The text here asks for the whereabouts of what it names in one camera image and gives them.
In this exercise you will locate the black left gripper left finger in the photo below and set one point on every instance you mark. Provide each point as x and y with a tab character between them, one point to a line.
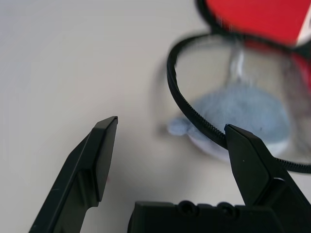
80	170

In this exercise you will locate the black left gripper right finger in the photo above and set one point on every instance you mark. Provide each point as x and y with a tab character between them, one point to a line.
252	170

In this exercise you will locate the grey plush zipper charm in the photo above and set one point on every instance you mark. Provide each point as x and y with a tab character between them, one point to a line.
243	114

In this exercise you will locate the red black paddle case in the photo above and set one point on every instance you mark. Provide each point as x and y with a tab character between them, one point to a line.
206	72

